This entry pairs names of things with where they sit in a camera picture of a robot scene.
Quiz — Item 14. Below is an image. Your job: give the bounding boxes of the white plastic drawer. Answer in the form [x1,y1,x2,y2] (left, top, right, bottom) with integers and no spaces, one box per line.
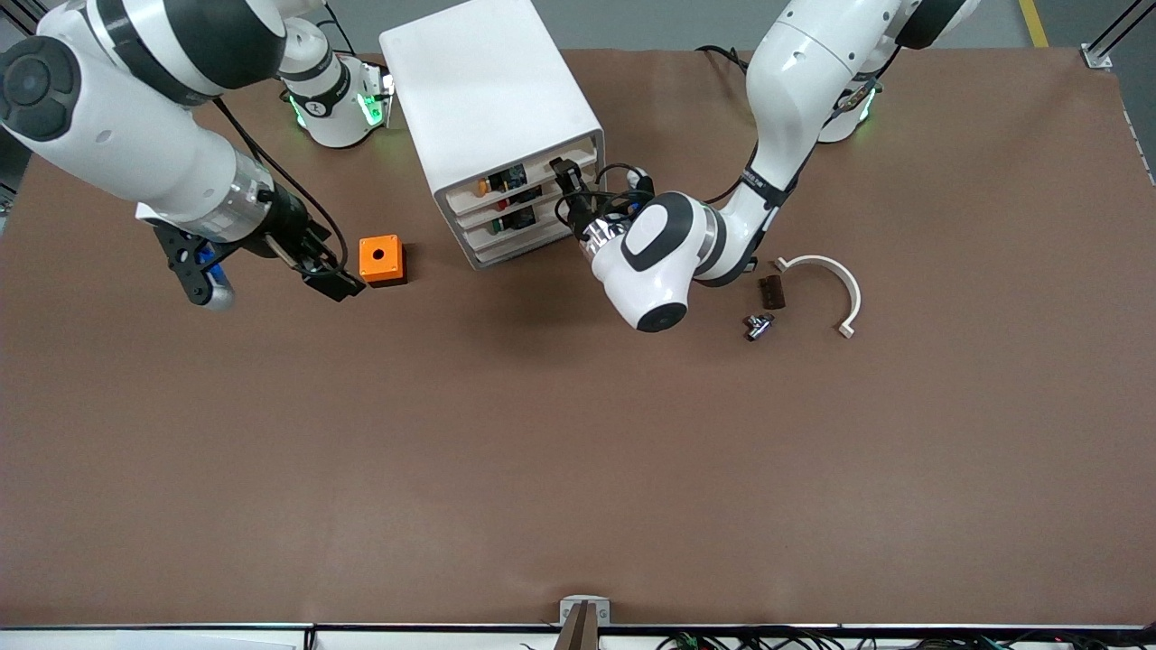
[455,168,583,224]
[447,144,600,203]
[470,217,597,268]
[462,188,588,246]

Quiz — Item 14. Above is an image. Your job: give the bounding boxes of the yellow push button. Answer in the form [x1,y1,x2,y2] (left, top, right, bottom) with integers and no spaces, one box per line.
[478,164,530,196]

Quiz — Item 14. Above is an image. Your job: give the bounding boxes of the white drawer cabinet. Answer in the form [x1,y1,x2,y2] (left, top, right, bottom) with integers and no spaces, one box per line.
[378,0,610,272]

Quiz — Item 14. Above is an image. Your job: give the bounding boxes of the orange box with hole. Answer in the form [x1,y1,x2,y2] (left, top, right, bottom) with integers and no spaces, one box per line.
[359,235,408,288]

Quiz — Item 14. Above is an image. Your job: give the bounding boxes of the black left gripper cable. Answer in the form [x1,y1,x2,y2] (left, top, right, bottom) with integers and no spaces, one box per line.
[555,162,657,228]

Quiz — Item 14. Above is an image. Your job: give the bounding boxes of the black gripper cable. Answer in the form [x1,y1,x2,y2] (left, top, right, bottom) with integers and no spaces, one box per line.
[555,162,657,228]
[211,95,350,272]

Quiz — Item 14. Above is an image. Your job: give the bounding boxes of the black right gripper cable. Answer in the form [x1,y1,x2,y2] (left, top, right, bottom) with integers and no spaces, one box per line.
[211,95,350,272]

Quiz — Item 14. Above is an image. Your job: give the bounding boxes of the black left base cable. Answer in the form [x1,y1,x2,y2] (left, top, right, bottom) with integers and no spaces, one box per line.
[695,44,752,76]

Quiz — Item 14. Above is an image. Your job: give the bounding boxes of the black base cable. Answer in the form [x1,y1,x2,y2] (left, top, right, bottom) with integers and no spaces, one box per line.
[320,5,359,58]
[695,44,752,76]

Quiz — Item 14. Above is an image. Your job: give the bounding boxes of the black right base cable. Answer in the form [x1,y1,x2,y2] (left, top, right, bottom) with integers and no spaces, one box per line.
[320,5,359,58]

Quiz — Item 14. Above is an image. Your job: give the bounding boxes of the white curved bracket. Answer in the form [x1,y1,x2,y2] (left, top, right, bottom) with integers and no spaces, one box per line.
[774,255,862,339]

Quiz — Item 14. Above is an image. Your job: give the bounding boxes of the white table edge rail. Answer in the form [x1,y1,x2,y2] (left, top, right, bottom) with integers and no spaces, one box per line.
[0,622,1156,650]

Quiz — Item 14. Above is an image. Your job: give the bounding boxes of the tangled black cables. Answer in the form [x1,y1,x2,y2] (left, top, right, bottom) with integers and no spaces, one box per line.
[519,627,1156,650]

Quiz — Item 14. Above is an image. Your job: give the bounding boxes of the aluminium frame profile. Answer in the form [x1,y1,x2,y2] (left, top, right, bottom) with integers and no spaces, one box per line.
[1080,0,1156,72]

